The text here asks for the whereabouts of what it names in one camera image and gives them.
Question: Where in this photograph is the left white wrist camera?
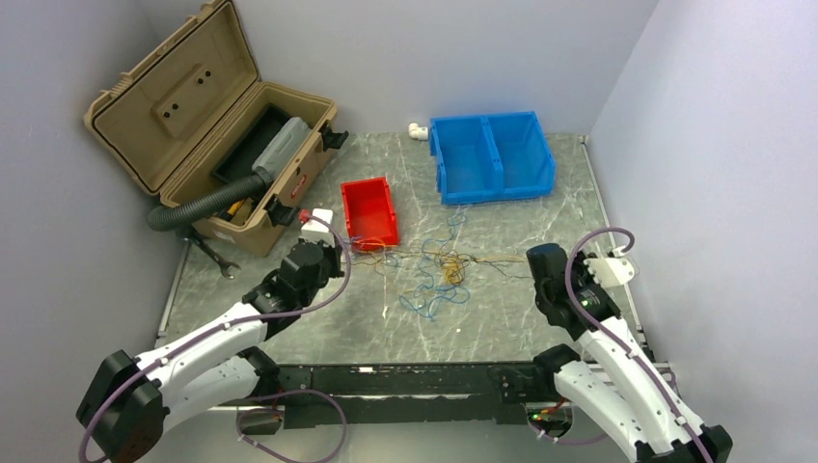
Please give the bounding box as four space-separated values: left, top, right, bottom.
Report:
299 208 335 246

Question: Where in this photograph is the tan open toolbox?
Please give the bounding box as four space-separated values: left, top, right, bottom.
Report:
84 1 345 257

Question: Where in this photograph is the black aluminium base frame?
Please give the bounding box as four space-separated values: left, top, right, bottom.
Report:
230 362 560 429

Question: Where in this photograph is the white pipe elbow fitting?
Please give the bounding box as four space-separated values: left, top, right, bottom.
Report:
407 123 429 141

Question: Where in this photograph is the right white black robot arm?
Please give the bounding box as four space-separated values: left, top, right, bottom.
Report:
526 243 733 462

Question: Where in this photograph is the grey canister in toolbox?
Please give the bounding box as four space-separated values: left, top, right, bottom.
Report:
252 117 312 187

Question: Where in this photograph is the red plastic bin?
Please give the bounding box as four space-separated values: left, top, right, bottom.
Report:
341 177 400 252

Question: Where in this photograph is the black corrugated hose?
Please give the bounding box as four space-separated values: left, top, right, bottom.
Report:
147 174 269 232

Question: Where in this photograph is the black metal wrench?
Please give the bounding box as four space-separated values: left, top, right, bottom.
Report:
183 232 241 280

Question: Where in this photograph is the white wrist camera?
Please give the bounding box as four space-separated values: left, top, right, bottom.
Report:
299 208 335 246
583 247 640 289

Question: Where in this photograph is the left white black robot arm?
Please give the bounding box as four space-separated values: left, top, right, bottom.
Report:
75 238 351 462

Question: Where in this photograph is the blue divided plastic bin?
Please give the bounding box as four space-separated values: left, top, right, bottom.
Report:
429 111 557 205

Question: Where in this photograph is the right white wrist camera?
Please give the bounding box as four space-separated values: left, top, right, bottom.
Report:
583 247 640 289

